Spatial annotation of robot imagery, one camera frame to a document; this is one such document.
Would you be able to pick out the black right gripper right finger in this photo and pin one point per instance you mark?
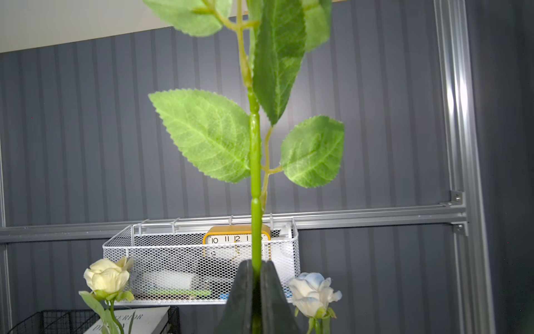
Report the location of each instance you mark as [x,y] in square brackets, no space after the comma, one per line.
[276,314]

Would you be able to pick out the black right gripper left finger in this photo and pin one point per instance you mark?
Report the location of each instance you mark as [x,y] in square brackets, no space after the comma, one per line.
[238,312]

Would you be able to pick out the pale blue rose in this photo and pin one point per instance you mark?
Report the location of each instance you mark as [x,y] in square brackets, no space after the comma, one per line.
[312,296]

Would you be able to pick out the cream white rose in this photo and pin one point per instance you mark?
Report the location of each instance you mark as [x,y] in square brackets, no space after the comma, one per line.
[108,281]

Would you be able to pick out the orange rose right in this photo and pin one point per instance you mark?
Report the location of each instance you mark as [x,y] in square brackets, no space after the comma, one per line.
[224,141]

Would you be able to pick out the white mesh wall basket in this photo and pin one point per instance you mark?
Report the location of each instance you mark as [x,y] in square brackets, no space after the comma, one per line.
[171,264]

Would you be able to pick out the black wire desk organizer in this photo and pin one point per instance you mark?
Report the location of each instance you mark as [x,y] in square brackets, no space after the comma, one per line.
[77,321]

